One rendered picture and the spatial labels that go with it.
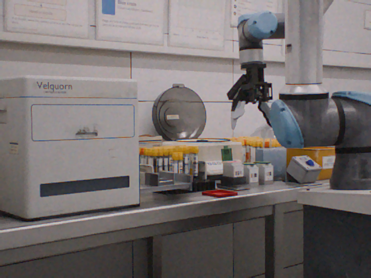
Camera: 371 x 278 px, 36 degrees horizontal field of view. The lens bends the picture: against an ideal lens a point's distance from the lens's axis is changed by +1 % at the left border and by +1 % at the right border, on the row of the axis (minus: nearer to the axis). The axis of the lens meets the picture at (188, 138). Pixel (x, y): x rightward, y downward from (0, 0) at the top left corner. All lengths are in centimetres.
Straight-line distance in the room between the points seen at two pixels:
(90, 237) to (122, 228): 7
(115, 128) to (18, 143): 22
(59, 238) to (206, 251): 125
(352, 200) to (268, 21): 60
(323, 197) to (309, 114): 20
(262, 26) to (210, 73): 73
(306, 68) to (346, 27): 175
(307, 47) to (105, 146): 51
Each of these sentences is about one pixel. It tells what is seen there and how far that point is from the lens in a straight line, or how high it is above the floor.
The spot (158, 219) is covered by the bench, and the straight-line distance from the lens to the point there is 133.
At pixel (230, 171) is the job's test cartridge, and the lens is 161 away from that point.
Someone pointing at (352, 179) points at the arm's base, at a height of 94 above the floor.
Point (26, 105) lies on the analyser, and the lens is 119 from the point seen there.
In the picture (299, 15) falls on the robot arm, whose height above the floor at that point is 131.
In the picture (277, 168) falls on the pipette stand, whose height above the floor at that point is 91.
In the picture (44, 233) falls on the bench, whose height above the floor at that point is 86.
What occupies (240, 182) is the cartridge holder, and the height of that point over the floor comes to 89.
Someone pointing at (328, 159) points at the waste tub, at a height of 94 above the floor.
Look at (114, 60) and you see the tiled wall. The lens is 205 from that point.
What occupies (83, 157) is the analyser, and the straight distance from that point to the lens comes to 125.
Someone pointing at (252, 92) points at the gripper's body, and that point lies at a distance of 173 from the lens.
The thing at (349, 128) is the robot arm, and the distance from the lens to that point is 135.
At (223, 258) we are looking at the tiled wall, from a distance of 245.
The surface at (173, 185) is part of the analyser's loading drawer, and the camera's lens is 141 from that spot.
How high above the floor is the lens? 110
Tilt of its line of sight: 3 degrees down
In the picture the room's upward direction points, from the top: straight up
